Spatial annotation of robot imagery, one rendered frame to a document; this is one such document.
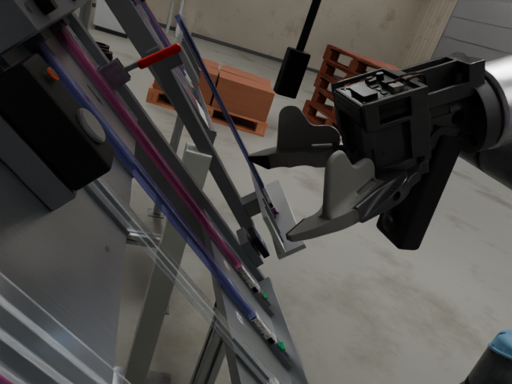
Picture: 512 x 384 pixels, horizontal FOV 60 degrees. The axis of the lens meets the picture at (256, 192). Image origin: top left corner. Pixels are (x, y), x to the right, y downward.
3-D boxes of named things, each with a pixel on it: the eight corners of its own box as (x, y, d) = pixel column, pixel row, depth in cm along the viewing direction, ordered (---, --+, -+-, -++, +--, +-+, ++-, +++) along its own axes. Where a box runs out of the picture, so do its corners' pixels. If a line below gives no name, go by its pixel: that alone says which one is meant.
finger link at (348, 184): (272, 182, 30) (345, 124, 35) (289, 250, 33) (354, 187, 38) (309, 190, 28) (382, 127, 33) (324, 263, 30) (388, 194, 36)
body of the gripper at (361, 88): (321, 84, 39) (447, 46, 40) (335, 168, 43) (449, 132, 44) (356, 110, 32) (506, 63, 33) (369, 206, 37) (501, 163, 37)
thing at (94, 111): (274, 347, 64) (283, 342, 64) (276, 354, 63) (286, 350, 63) (17, 27, 39) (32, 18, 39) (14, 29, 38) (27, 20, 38)
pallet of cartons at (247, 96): (257, 113, 522) (270, 78, 506) (271, 139, 441) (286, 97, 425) (152, 83, 490) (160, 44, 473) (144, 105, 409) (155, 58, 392)
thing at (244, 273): (258, 297, 73) (266, 292, 73) (260, 302, 72) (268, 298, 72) (44, 14, 49) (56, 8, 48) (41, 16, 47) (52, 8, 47)
